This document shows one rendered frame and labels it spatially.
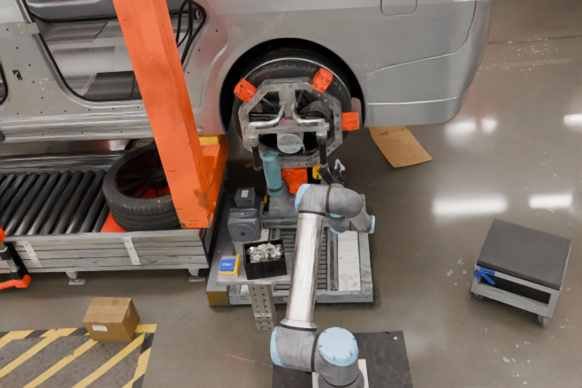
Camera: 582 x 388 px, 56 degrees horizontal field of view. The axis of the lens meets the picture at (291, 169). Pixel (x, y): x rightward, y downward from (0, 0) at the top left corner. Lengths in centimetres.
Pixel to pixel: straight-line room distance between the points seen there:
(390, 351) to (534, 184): 184
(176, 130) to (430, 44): 131
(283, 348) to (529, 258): 138
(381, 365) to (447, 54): 152
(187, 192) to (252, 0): 99
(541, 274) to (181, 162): 181
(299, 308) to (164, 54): 117
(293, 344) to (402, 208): 169
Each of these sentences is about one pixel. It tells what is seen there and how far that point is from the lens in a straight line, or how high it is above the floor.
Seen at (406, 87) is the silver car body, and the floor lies 99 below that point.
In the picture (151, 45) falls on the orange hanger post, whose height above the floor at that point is 155.
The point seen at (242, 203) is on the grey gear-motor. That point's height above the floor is 40.
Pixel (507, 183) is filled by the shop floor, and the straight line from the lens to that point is 396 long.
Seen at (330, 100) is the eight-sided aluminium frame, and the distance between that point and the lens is 283.
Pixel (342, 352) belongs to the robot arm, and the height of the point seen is 65.
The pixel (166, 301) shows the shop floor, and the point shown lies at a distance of 333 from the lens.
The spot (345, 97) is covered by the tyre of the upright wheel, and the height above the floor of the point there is 97.
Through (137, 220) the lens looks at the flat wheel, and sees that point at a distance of 326.
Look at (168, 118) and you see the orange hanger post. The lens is 251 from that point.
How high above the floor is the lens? 247
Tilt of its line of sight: 38 degrees down
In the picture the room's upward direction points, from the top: 7 degrees counter-clockwise
